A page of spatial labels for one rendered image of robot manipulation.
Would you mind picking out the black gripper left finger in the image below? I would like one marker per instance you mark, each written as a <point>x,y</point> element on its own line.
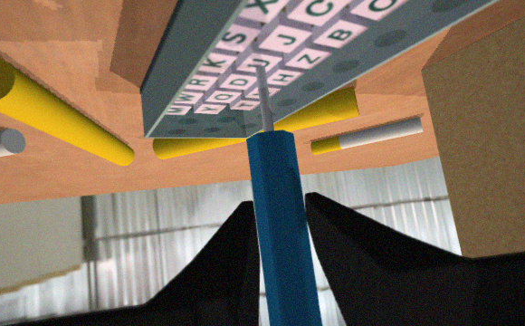
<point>219,287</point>

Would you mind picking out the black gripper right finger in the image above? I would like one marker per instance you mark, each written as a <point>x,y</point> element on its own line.
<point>380,276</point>

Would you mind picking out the blue stylus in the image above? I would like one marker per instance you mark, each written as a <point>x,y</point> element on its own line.
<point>288,272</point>

